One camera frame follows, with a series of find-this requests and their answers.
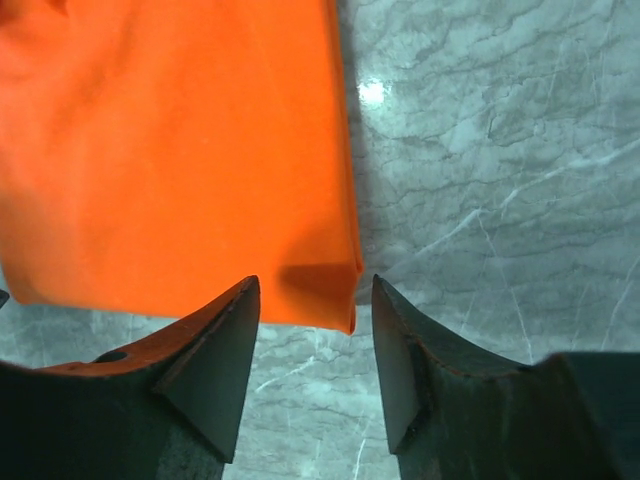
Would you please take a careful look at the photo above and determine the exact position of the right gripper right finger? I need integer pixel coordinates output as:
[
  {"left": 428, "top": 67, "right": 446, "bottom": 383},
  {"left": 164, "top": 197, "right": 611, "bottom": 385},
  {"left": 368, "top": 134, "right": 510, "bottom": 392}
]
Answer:
[{"left": 371, "top": 277, "right": 630, "bottom": 479}]

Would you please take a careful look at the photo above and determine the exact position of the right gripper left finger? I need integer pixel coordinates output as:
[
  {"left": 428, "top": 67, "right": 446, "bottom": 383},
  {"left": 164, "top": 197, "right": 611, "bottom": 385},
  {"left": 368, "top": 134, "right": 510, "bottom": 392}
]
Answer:
[{"left": 1, "top": 276, "right": 260, "bottom": 479}]

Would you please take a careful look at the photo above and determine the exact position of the orange t shirt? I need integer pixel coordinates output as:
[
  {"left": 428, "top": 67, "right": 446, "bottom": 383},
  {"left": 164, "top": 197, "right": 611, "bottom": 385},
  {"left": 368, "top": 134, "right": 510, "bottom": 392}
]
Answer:
[{"left": 1, "top": 1, "right": 363, "bottom": 333}]

